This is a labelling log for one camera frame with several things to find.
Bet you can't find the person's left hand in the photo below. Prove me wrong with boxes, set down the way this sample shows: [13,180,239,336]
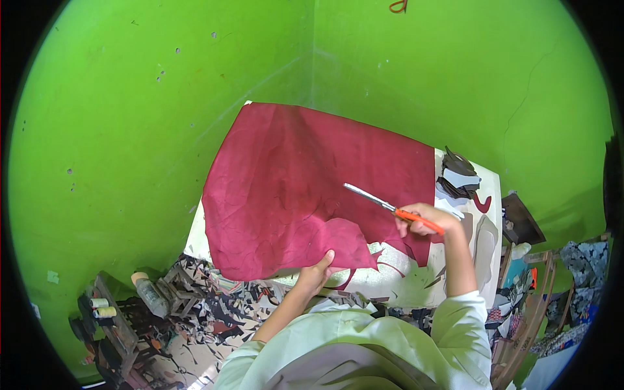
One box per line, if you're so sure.
[293,250,343,299]

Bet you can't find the person's right hand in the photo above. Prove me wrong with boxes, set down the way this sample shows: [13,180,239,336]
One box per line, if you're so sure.
[395,203,463,240]

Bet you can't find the orange handled scissors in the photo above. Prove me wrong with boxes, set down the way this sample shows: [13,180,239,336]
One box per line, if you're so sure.
[343,183,446,236]

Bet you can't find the maroon leather sheet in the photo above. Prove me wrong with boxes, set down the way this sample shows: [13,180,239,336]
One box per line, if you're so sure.
[201,102,436,282]

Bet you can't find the thin maroon leather strip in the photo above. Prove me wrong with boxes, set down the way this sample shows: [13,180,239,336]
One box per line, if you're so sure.
[335,262,406,292]

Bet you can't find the white paper pattern piece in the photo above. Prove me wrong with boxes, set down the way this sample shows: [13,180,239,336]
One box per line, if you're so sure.
[442,168,482,189]

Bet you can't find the pile of dark cut pieces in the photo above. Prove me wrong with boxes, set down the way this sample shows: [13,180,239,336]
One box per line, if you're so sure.
[436,146,483,201]

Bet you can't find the grey cut leather piece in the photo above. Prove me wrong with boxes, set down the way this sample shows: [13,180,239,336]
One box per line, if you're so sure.
[472,214,499,293]

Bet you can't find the dark brown board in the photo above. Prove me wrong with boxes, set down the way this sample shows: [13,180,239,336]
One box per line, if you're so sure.
[500,192,547,246]

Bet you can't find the person's body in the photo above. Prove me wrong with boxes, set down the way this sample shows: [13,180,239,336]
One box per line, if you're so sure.
[214,291,493,390]

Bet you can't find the wooden chair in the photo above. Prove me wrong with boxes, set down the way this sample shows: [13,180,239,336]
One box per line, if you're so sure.
[489,250,577,390]

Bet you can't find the heap of patterned fabrics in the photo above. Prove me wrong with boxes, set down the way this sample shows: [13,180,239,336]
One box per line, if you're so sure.
[531,238,611,358]

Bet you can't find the heap of floor scraps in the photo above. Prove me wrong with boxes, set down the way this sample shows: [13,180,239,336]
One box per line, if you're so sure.
[141,253,439,390]

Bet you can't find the small wooden stool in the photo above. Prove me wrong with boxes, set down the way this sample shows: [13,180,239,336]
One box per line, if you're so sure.
[155,265,206,318]

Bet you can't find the grey glue bottle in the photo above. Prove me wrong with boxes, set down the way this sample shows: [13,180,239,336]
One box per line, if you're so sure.
[130,271,169,319]

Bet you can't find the dark wooden work stand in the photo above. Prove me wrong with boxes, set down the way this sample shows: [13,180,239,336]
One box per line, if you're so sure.
[68,272,152,390]

